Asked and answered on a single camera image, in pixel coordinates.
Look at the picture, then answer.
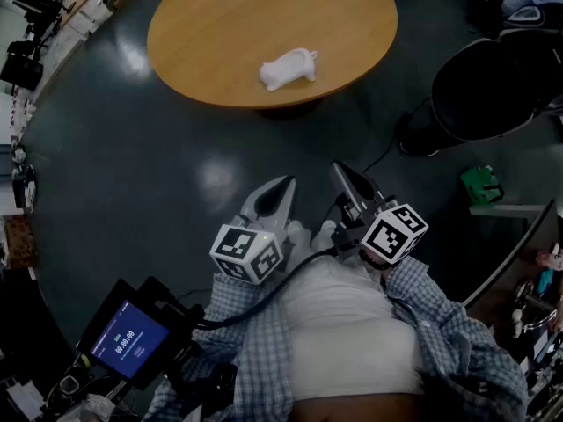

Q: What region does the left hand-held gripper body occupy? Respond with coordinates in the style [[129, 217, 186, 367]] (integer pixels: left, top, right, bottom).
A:
[[209, 213, 295, 286]]

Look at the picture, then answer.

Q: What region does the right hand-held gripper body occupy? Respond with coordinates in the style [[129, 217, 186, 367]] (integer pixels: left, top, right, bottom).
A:
[[330, 197, 430, 266]]

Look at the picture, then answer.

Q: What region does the person's right forearm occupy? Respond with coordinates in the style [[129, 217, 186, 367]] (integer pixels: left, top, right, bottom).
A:
[[362, 252, 485, 360]]

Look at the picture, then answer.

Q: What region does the person's left forearm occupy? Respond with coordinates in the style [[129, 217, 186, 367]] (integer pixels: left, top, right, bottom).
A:
[[193, 272, 291, 368]]

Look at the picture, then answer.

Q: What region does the person's white shirt torso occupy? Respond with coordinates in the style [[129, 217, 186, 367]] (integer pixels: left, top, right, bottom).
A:
[[281, 252, 426, 402]]

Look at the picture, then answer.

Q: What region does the dark desk with grey edge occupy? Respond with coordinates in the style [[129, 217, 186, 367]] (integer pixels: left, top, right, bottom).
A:
[[461, 199, 563, 311]]

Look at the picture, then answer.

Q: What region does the black monitor with blue screen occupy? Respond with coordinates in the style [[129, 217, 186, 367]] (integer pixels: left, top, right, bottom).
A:
[[76, 277, 195, 391]]

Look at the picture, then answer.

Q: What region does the black office chair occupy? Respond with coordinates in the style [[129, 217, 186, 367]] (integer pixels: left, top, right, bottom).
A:
[[398, 36, 563, 157]]

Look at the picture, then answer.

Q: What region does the brown patterned box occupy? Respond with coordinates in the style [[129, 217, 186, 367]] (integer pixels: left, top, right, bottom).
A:
[[2, 215, 37, 271]]

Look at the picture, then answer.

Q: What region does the black bag with grey trim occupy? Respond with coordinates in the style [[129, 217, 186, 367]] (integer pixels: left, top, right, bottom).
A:
[[499, 4, 563, 43]]

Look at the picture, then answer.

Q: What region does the white paper box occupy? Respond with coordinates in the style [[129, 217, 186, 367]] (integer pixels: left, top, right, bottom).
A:
[[5, 379, 46, 422]]

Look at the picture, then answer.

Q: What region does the long white workbench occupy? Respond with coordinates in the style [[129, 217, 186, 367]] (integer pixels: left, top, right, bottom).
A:
[[30, 0, 142, 100]]

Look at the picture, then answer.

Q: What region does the thin black floor cable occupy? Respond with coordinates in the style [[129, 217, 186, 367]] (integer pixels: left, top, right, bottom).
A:
[[362, 98, 431, 174]]

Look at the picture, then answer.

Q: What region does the thick black cable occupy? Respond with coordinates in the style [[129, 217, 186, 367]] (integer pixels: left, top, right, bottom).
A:
[[195, 245, 340, 330]]

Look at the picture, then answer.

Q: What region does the black camera equipment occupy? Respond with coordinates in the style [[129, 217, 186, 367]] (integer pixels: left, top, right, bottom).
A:
[[0, 0, 63, 92]]

